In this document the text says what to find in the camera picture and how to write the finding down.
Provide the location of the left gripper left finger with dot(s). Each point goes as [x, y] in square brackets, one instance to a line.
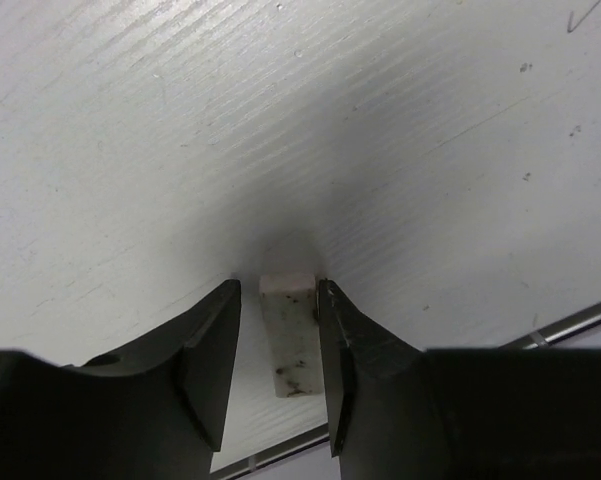
[155, 408]

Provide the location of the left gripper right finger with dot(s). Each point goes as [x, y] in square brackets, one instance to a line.
[375, 406]

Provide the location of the grey eraser block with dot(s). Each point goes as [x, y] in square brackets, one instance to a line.
[289, 311]

